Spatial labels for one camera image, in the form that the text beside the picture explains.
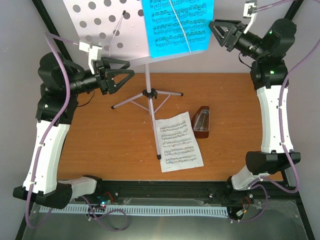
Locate black enclosure frame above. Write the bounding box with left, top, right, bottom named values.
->
left=13, top=0, right=315, bottom=240

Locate white tripod music stand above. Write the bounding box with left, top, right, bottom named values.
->
left=62, top=0, right=211, bottom=160

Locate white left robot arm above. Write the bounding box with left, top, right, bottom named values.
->
left=12, top=52, right=135, bottom=209

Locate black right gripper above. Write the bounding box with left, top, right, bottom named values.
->
left=207, top=20, right=266, bottom=60

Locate clear plastic metronome cover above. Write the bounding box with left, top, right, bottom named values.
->
left=193, top=109, right=210, bottom=132

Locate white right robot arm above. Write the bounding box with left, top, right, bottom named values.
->
left=208, top=18, right=301, bottom=202

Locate white music sheet paper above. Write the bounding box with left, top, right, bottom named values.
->
left=155, top=112, right=204, bottom=173

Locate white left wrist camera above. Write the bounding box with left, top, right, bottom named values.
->
left=78, top=41, right=102, bottom=75

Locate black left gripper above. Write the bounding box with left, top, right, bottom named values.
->
left=65, top=56, right=135, bottom=95

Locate brown wooden metronome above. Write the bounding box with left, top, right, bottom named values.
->
left=191, top=106, right=210, bottom=139

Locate white slotted cable duct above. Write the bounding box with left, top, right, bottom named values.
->
left=51, top=204, right=228, bottom=218

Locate blue music sheet folder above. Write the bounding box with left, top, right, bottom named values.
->
left=142, top=0, right=214, bottom=58

